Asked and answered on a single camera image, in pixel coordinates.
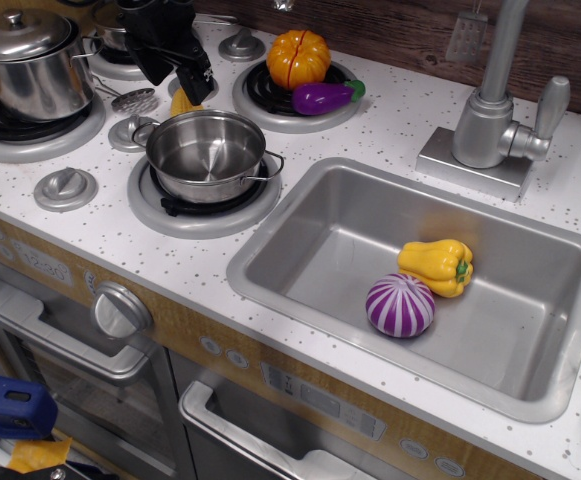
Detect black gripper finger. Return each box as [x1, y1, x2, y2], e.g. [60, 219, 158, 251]
[176, 65, 215, 106]

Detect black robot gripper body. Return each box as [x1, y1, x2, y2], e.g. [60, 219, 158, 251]
[116, 1, 208, 85]

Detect yellow toy corn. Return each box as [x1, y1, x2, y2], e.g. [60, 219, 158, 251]
[170, 88, 204, 117]

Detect centre grey stove knob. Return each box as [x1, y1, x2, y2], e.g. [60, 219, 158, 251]
[167, 76, 181, 98]

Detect grey stove knob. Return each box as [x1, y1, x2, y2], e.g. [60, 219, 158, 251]
[167, 76, 181, 98]
[33, 167, 98, 212]
[108, 114, 161, 153]
[218, 27, 266, 62]

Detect back left stove burner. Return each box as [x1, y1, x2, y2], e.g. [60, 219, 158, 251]
[83, 32, 145, 81]

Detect stove burner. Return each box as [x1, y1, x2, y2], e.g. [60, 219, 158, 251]
[0, 96, 106, 164]
[83, 32, 145, 81]
[232, 61, 360, 134]
[127, 157, 281, 240]

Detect back grey stove knob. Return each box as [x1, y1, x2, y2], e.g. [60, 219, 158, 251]
[218, 27, 266, 62]

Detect back right stove burner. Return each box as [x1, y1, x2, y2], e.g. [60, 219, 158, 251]
[232, 61, 360, 134]

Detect middle grey stove knob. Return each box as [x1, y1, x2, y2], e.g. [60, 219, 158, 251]
[108, 114, 161, 153]

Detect front right stove burner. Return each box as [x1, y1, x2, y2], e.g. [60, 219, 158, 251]
[127, 157, 281, 240]

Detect front grey stove knob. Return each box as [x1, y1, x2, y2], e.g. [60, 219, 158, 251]
[33, 167, 98, 212]

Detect front left stove burner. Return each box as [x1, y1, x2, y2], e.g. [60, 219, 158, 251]
[0, 96, 106, 164]

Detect small steel pot at back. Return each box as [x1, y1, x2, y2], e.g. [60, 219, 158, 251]
[91, 1, 127, 52]

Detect metal slotted skimmer spoon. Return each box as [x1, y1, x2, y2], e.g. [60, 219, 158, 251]
[96, 86, 157, 114]

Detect orange toy pumpkin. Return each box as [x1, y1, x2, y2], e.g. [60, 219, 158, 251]
[266, 30, 331, 91]

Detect purple toy eggplant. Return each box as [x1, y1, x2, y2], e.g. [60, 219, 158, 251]
[291, 80, 366, 116]

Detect large lidded steel pot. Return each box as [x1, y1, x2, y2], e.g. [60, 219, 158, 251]
[0, 8, 95, 122]

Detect round silver oven dial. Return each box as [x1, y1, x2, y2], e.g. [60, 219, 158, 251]
[90, 281, 153, 339]

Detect silver toy faucet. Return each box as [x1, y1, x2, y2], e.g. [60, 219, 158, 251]
[416, 1, 570, 202]

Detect purple striped toy onion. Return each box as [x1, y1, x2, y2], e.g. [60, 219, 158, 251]
[365, 274, 436, 338]

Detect yellow toy bell pepper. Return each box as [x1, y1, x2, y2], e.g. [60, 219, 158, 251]
[397, 239, 473, 298]

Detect blue clamp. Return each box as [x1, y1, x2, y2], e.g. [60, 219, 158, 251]
[0, 376, 58, 440]

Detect yellow cloth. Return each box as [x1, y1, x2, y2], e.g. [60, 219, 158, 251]
[7, 437, 72, 473]

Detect silver sink basin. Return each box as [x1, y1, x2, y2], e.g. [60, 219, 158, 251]
[227, 158, 581, 423]

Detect steel pan with handles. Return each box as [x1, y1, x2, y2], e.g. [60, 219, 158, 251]
[131, 110, 285, 204]

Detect metal spatula on wall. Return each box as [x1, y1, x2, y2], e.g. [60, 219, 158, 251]
[445, 11, 488, 64]

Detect silver oven door handle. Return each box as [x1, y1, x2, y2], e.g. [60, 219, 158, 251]
[0, 280, 150, 386]

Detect silver dishwasher door handle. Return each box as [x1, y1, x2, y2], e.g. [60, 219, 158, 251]
[179, 380, 398, 479]

